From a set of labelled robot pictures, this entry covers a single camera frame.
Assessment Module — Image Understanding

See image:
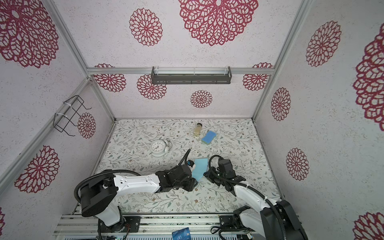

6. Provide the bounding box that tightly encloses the white alarm clock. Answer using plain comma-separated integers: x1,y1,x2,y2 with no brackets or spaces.
150,140,173,158

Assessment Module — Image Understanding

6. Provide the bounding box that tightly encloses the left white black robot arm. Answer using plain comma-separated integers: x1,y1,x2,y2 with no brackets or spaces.
74,161,198,232

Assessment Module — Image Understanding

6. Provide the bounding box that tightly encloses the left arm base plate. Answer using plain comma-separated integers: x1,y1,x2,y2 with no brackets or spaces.
98,216,141,233

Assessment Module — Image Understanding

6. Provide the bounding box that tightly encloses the blue card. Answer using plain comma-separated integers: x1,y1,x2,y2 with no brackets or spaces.
172,228,192,240

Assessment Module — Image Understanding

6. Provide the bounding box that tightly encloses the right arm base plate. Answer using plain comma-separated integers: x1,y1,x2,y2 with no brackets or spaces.
218,214,262,233

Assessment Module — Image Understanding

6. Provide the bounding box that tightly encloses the black wire wall basket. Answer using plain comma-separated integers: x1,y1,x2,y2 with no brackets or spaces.
53,95,92,137

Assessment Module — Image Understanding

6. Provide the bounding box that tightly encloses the light blue paper sheet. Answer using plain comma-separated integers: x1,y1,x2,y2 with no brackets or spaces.
192,158,209,182

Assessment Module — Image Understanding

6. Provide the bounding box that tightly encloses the blue green sponge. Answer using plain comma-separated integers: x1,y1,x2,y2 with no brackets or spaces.
201,131,217,145

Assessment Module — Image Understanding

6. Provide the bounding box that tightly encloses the black wall shelf rack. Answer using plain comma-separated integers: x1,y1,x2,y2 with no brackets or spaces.
150,67,233,85

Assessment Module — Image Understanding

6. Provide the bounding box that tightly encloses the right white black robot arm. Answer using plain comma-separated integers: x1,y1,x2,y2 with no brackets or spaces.
204,155,308,240

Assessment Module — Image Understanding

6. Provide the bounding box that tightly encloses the small yellow liquid jar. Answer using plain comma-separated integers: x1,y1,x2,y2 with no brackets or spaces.
194,123,203,137

